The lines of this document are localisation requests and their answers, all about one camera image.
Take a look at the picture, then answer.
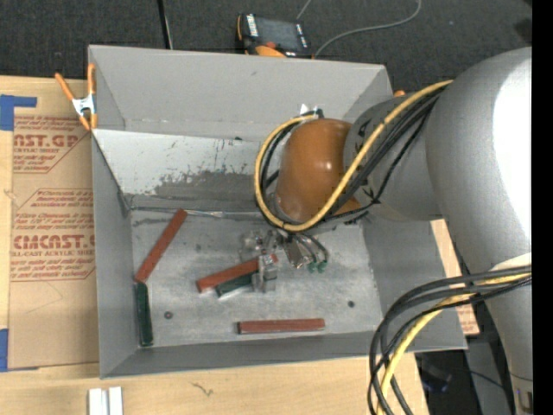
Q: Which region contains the grey metal bin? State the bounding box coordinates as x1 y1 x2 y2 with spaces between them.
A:
87 44 469 380

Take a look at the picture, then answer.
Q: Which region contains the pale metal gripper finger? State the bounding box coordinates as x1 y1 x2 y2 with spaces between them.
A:
251 254 279 294
241 229 280 254

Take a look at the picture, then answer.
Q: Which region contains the dark green flat block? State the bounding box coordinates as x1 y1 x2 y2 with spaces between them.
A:
134 282 156 348
214 273 257 299

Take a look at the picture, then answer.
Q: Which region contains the red-brown flat block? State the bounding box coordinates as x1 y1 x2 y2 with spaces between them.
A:
236 317 327 336
195 255 279 294
133 207 189 284

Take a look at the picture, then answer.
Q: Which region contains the brown cardboard board red print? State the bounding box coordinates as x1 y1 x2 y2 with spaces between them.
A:
0 74 480 372

